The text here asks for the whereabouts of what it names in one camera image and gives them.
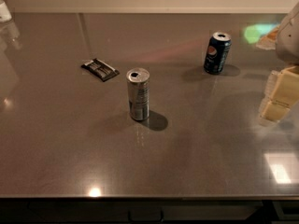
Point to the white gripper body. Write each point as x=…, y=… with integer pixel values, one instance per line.
x=290, y=37

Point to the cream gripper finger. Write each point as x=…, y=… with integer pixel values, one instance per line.
x=282, y=87
x=272, y=111

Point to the blue pepsi can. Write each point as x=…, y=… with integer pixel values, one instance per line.
x=217, y=52

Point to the silver redbull can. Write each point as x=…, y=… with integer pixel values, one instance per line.
x=138, y=85

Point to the black snack packet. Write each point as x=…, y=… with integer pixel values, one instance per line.
x=100, y=69

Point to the dark cabinet drawer front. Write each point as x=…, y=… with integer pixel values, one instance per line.
x=147, y=211

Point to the white object at table corner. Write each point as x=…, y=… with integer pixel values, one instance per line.
x=5, y=14

